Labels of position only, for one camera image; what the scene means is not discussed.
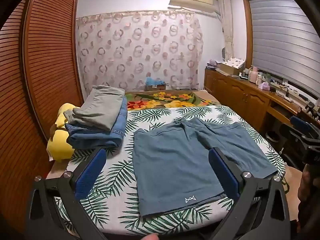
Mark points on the person's right forearm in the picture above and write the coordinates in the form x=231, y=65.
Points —
x=310, y=185

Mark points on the black trash bin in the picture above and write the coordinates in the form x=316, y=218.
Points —
x=272, y=136

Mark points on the wooden louvered wardrobe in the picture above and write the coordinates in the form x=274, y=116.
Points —
x=47, y=55

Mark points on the blue-grey shorts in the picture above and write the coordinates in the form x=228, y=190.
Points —
x=172, y=160

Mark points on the circle pattern sheer curtain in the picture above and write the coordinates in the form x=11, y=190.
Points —
x=140, y=52

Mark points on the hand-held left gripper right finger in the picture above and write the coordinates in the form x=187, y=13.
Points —
x=225, y=175

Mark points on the cardboard box with blue cloth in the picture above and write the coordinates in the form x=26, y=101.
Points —
x=155, y=83

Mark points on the beige drape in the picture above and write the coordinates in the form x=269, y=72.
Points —
x=226, y=25

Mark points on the leaf print bed sheet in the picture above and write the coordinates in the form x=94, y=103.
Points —
x=117, y=175

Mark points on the wooden side cabinet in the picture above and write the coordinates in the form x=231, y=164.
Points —
x=237, y=95

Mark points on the person's left hand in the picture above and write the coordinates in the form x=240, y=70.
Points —
x=152, y=237

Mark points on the purple soft pouch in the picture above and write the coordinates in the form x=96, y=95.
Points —
x=264, y=86

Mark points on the small white bottle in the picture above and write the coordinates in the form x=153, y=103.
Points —
x=259, y=80

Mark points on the white dotted box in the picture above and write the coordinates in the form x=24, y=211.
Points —
x=232, y=65

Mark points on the small white fan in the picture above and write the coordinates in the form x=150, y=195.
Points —
x=224, y=54

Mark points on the grey window blind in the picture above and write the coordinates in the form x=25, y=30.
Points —
x=282, y=40

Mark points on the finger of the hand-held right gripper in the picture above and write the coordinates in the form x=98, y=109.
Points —
x=293, y=135
x=300, y=123

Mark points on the pink thermos jug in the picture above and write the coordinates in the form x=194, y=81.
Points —
x=254, y=75

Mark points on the yellow plush pillow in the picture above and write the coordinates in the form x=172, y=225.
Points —
x=58, y=146

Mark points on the folded blue denim jeans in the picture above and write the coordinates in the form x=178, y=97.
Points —
x=100, y=137

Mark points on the folded grey pants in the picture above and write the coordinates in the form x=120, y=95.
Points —
x=100, y=105

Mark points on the floral blanket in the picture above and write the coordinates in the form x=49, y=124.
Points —
x=162, y=100

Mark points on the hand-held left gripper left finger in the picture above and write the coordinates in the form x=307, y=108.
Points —
x=91, y=172

